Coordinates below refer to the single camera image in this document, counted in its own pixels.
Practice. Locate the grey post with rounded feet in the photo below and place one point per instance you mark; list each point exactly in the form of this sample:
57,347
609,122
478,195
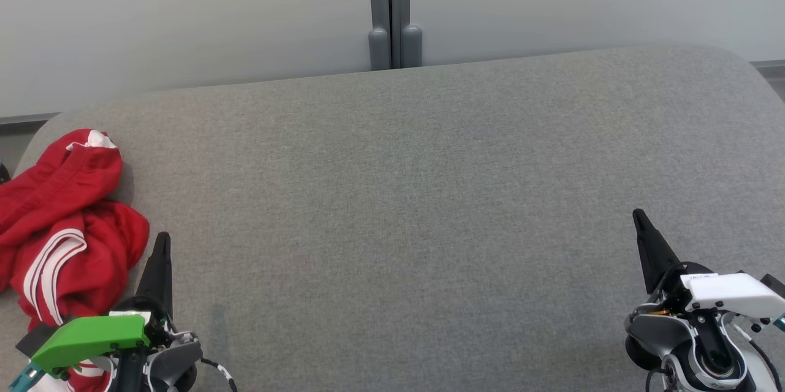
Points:
380,11

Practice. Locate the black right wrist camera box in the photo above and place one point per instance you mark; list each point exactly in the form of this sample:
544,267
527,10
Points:
774,286

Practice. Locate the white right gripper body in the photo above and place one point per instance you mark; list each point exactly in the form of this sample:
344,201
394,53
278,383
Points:
736,294

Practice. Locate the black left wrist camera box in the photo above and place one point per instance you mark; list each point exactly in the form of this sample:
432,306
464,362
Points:
34,340

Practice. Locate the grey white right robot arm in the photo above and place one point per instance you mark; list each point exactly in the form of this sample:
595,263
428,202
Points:
656,330

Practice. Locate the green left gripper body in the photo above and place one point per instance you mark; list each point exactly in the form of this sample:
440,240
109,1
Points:
92,340

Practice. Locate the red jersey with white trim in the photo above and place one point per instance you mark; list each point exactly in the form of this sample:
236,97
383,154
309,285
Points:
110,238

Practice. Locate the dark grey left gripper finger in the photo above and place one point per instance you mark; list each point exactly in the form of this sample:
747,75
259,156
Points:
158,275

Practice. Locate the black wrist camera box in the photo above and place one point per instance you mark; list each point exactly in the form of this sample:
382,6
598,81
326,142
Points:
774,286
34,340

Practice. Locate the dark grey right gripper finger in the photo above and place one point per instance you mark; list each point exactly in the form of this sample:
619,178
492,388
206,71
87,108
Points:
653,251

